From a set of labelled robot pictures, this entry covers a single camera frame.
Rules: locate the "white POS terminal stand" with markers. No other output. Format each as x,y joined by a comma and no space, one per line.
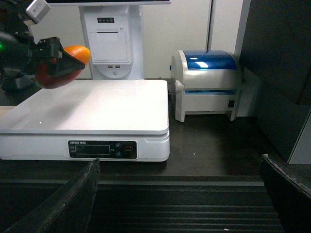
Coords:
113,32

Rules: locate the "white blue label printer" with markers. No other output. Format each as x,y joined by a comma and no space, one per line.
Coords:
205,82

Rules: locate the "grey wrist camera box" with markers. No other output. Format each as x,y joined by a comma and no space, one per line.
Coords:
37,10

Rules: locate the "dark red mango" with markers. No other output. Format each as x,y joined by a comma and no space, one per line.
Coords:
61,71

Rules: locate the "black checkout counter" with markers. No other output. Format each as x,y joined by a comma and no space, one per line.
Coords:
210,183

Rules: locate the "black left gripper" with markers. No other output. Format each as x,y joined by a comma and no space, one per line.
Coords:
16,44

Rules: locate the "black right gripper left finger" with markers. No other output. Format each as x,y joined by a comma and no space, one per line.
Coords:
68,210

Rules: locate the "white electronic scale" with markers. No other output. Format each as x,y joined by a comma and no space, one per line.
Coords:
125,120

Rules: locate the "dark grey cabinet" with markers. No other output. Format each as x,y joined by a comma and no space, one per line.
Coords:
276,47

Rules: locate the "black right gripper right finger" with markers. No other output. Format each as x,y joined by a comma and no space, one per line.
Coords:
290,195

